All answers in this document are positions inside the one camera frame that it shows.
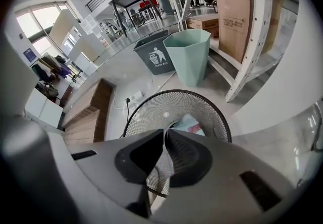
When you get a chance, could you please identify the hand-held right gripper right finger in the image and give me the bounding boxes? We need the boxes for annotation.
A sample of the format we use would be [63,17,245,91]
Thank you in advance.
[150,129,315,224]

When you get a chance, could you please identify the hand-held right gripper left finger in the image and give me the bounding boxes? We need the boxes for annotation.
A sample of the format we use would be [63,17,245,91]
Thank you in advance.
[63,129,166,224]

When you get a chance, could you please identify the teal and red trash packet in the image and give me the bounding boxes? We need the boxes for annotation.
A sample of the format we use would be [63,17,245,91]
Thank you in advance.
[173,114,205,137]

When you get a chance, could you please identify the black mesh bin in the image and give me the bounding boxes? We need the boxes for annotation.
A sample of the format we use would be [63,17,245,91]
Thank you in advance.
[122,89,232,197]

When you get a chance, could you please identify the dark grey plastic bin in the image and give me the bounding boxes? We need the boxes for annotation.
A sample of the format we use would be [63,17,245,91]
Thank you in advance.
[133,30,177,76]

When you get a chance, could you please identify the mint green plastic bin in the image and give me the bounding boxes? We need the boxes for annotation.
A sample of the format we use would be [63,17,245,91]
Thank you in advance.
[163,28,211,87]

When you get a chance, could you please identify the wooden slat bench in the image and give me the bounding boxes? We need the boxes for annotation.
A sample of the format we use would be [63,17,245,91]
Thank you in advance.
[61,78,117,146]

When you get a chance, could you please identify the white power strip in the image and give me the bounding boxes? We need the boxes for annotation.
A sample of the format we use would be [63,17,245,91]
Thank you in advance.
[123,90,145,107]

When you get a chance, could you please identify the white storage boxes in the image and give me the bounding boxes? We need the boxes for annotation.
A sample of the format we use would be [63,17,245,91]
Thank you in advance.
[24,88,64,128]

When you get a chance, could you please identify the dark backpack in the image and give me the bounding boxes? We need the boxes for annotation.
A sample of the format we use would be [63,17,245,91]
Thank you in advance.
[37,81,61,103]

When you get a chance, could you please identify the clothes rack with garments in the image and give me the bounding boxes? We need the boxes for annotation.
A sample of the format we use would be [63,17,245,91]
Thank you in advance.
[30,54,74,85]

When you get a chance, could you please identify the white partition panel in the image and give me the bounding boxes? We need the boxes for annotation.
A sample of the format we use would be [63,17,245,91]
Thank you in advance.
[48,10,99,68]

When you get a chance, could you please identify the white table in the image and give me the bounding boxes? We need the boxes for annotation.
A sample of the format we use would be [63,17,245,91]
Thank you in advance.
[227,0,323,193]

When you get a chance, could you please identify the large window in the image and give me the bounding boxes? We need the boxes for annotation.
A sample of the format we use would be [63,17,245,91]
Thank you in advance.
[14,1,76,53]

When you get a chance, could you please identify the white metal shelf rack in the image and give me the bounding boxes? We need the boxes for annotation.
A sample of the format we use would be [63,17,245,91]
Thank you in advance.
[157,0,300,103]

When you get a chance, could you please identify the red chairs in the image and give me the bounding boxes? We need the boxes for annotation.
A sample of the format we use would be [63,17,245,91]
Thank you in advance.
[138,0,160,8]

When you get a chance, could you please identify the flat cardboard box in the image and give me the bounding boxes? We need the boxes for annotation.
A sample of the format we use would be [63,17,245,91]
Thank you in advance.
[186,14,220,39]

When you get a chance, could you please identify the tall cardboard box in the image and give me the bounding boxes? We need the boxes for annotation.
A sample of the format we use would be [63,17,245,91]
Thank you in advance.
[218,0,253,64]

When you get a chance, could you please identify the black plug cable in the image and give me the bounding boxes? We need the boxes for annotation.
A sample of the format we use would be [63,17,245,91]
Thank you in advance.
[125,97,132,121]

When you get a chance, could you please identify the thick white power cable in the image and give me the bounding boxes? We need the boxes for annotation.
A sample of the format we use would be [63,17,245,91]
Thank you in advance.
[112,86,127,110]

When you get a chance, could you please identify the blue wall sign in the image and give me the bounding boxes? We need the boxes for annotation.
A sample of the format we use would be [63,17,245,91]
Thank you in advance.
[23,47,36,63]

